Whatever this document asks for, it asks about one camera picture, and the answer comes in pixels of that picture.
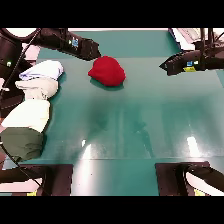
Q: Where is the red garment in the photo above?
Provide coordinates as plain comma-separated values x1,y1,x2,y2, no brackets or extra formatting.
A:
87,55,127,88

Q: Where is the beige garment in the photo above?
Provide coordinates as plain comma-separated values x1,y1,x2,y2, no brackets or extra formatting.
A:
14,76,60,101

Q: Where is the light blue garment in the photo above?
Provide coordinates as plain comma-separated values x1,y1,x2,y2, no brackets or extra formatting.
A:
18,59,65,82

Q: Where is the cream white garment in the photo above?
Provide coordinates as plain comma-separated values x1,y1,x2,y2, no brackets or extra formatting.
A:
1,98,52,134

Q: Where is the dark green garment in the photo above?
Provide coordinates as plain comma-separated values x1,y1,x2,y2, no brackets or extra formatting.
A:
0,127,45,163

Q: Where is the black cable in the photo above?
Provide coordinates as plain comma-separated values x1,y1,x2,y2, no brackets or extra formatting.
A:
0,28,43,101

